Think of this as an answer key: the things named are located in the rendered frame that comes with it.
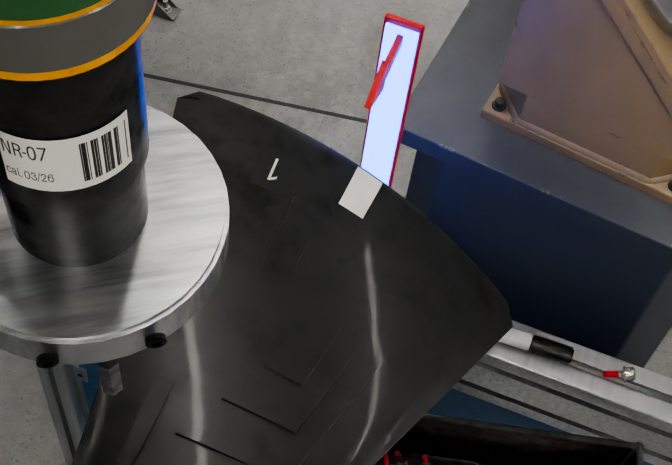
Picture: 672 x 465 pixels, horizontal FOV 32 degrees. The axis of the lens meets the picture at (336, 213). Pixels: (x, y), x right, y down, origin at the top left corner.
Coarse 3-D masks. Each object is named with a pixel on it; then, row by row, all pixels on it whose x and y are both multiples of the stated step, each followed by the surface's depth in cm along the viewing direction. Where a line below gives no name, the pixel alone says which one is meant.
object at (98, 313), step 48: (192, 144) 29; (0, 192) 27; (192, 192) 28; (0, 240) 27; (144, 240) 27; (192, 240) 27; (0, 288) 26; (48, 288) 26; (96, 288) 26; (144, 288) 26; (192, 288) 26; (0, 336) 26; (48, 336) 25; (96, 336) 25; (144, 336) 26
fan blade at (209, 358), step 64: (192, 128) 64; (256, 128) 65; (256, 192) 63; (320, 192) 64; (384, 192) 66; (256, 256) 61; (320, 256) 62; (384, 256) 63; (448, 256) 66; (192, 320) 58; (256, 320) 58; (320, 320) 59; (384, 320) 61; (448, 320) 63; (128, 384) 55; (192, 384) 56; (256, 384) 56; (320, 384) 57; (384, 384) 59; (448, 384) 61; (128, 448) 53; (192, 448) 54; (256, 448) 54; (320, 448) 55; (384, 448) 57
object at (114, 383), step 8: (112, 360) 33; (104, 368) 34; (112, 368) 34; (104, 376) 34; (112, 376) 34; (120, 376) 34; (104, 384) 35; (112, 384) 34; (120, 384) 35; (104, 392) 35; (112, 392) 35
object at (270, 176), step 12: (264, 156) 64; (276, 156) 64; (288, 156) 65; (264, 168) 64; (276, 168) 64; (288, 168) 64; (252, 180) 63; (264, 180) 63; (276, 180) 64; (288, 180) 64; (276, 192) 63
